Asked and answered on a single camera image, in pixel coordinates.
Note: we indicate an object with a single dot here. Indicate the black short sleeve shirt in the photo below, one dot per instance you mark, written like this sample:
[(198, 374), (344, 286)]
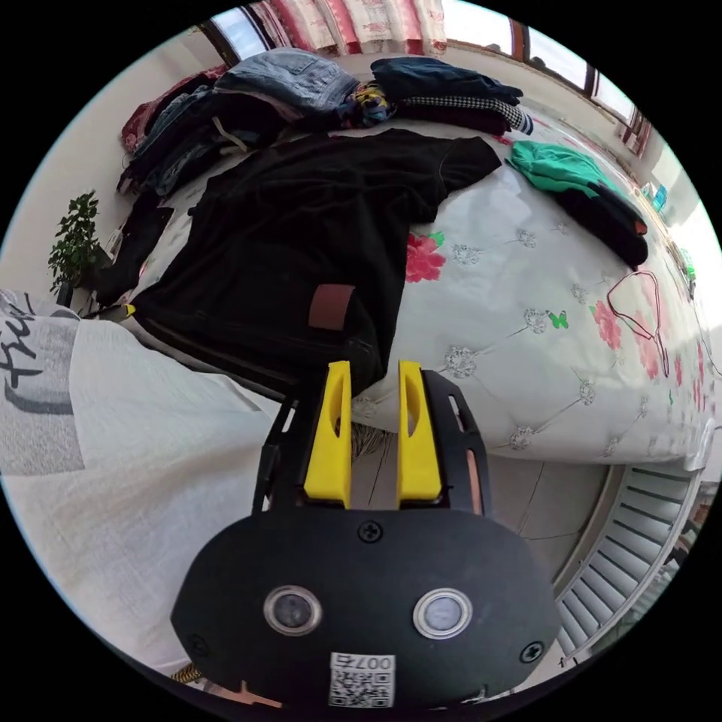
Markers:
[(282, 237)]

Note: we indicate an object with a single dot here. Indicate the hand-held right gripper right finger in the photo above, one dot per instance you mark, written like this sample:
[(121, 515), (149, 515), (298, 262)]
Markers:
[(417, 462)]

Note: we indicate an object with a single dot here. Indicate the pile of clothes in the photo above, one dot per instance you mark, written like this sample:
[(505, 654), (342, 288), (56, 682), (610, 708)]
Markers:
[(248, 113)]

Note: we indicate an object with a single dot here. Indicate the stack of dark folded clothes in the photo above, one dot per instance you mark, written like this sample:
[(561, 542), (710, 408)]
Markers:
[(451, 90)]

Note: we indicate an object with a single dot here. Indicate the red patterned curtain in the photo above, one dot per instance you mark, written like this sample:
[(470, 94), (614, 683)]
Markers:
[(361, 25)]

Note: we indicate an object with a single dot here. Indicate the green potted plant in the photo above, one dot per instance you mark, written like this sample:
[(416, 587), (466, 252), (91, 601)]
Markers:
[(76, 242)]

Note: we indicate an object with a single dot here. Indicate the window with dark frame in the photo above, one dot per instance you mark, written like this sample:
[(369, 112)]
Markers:
[(564, 56)]

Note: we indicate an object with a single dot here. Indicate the person's body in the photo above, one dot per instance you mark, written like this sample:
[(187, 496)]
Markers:
[(130, 451)]

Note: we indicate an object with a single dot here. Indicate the green and black clothes pile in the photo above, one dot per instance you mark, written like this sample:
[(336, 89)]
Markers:
[(581, 186)]

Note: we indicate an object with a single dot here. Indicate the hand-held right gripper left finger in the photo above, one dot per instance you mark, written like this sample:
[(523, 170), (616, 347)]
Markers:
[(327, 451)]

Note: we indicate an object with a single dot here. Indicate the white radiator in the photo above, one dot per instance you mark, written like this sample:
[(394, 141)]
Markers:
[(626, 558)]

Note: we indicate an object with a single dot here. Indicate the bed with flowered quilt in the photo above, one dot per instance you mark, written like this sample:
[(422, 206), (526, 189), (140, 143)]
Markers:
[(519, 350)]

